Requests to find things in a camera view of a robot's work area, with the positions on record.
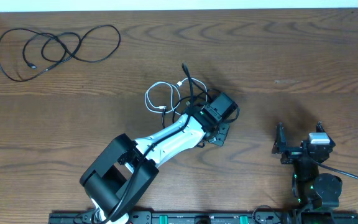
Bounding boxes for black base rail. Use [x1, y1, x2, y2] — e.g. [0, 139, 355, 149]
[48, 210, 358, 224]

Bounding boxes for black usb cable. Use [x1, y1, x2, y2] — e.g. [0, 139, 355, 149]
[161, 88, 223, 149]

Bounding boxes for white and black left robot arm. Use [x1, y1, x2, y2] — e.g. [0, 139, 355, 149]
[80, 103, 236, 223]

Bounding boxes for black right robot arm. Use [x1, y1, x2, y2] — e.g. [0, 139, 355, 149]
[272, 122, 342, 224]

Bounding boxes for thin black cable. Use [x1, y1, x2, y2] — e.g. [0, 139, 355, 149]
[0, 24, 122, 83]

